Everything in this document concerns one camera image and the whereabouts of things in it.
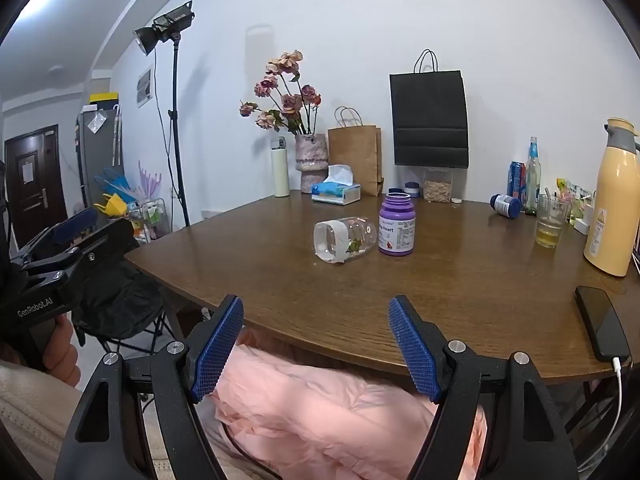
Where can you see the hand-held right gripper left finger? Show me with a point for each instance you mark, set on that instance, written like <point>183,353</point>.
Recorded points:
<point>217,350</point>

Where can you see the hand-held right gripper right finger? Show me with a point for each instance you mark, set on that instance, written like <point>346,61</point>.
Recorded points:
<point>412,350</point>

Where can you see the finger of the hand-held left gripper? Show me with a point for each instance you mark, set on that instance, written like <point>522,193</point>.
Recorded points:
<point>75,222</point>
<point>107,240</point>

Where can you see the clear plastic jar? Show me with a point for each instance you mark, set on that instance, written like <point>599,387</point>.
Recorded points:
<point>345,241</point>

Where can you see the person's left hand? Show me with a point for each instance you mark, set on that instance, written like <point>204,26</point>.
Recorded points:
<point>62,355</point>

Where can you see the dark brown door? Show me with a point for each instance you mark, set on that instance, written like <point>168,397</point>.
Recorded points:
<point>35,185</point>

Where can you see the black folding chair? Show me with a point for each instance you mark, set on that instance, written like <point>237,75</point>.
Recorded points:
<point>120,300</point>

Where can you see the purple plastic hangers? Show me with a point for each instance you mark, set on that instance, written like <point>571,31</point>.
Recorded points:
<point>150,182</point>

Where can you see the grey refrigerator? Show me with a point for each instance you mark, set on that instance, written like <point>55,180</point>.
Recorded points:
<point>97,145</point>

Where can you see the pink padded jacket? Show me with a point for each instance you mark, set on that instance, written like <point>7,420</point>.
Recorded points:
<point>325,410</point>

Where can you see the black light stand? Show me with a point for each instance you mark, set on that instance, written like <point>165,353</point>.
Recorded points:
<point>178,160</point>

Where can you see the purple supplement bottle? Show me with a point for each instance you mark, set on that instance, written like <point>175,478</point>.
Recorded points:
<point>396,230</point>

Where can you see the yellow box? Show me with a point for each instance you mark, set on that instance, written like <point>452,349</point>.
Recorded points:
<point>104,97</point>

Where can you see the small blue-lidded jar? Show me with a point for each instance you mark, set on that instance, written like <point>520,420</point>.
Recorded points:
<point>412,190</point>

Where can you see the clear container of grains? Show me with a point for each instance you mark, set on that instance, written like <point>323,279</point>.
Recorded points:
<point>437,187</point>

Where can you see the small blue bottle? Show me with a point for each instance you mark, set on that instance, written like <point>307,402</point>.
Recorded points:
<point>505,206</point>

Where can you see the blue tissue box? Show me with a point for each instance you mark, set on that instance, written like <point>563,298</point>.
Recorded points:
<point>336,191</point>

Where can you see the drinking glass with yellow liquid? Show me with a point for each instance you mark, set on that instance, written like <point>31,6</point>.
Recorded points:
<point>549,227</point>

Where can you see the white insulated bottle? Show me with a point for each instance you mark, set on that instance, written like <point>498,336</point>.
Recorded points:
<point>281,170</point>

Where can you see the black smartphone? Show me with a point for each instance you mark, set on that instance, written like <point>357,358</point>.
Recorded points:
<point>602,322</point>

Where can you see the blue drink can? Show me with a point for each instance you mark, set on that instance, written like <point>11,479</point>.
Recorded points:
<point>515,180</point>

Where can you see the brown paper bag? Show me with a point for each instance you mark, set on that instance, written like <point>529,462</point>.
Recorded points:
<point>355,160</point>

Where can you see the tall glass bottle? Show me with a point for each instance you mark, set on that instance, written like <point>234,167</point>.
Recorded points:
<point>532,180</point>

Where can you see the pink textured vase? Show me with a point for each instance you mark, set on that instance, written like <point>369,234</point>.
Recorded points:
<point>311,160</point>

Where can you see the white power adapter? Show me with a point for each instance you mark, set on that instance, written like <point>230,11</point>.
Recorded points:
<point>582,222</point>

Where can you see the black studio light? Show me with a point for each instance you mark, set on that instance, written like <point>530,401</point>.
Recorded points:
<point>165,25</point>

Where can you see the colourful snack packets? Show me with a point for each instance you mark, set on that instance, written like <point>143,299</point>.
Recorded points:
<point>570,191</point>

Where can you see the dried pink roses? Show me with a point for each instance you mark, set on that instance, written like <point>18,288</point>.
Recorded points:
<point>287,102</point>

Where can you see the black paper bag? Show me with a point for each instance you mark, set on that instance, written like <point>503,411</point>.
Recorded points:
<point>430,120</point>

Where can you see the cream thermos jug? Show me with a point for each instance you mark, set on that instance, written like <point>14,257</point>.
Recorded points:
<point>610,210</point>

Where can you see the wall picture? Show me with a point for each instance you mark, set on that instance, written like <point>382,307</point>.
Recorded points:
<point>144,87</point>

